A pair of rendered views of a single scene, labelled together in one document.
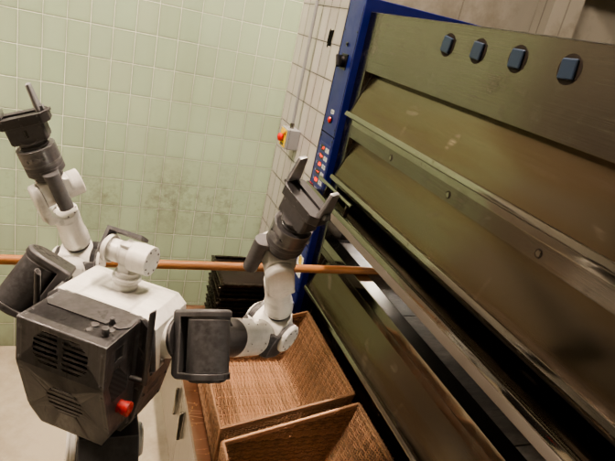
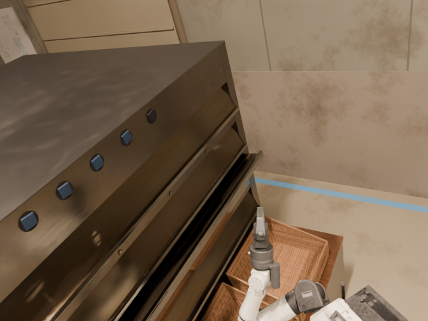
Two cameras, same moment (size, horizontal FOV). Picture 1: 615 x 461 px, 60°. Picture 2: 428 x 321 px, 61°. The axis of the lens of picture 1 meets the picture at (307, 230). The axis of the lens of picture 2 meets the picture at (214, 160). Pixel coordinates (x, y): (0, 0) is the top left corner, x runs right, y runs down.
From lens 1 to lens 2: 1.90 m
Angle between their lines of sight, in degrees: 100
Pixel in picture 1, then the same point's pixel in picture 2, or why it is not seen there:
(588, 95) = (141, 136)
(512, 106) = (114, 178)
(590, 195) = (165, 158)
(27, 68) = not seen: outside the picture
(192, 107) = not seen: outside the picture
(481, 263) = (157, 232)
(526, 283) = (171, 207)
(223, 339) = not seen: hidden behind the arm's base
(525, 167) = (141, 185)
